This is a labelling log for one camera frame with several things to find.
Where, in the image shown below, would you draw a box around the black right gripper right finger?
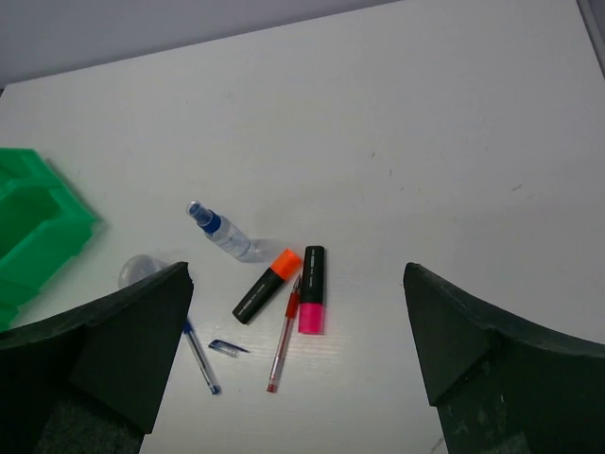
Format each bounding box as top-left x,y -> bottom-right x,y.
403,263 -> 604,453

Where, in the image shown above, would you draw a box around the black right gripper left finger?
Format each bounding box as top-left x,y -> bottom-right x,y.
1,262 -> 194,453

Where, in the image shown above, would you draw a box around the blue gel pen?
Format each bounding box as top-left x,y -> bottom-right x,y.
182,318 -> 221,395

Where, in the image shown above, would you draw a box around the blue pen cap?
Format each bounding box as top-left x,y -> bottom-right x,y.
208,339 -> 250,358

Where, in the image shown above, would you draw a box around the red gel pen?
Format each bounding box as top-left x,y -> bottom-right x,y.
267,275 -> 302,393

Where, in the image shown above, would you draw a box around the clear plastic bottle cap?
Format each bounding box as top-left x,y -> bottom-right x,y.
118,254 -> 166,288

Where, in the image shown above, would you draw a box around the green divided plastic tray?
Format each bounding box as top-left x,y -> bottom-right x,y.
1,148 -> 100,331

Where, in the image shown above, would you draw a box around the orange cap black highlighter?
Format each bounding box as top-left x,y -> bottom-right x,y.
232,249 -> 303,324

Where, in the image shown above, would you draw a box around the pink cap black highlighter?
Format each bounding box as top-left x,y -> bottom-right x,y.
298,246 -> 325,335

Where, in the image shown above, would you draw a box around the clear blue spray bottle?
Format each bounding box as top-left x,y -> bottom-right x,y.
186,201 -> 266,263

